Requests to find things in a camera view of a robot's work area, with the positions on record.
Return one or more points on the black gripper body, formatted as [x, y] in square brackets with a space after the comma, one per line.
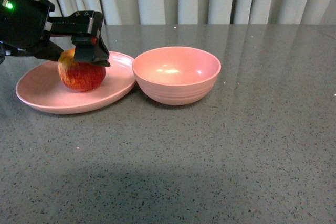
[24, 23]

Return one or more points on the pink plate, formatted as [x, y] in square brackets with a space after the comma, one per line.
[42, 89]

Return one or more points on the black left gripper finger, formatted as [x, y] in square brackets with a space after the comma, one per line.
[51, 52]

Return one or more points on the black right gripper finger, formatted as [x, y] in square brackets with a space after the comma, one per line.
[84, 28]

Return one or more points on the pink bowl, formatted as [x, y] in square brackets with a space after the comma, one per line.
[176, 75]

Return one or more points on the red apple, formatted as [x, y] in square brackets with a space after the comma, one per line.
[79, 76]

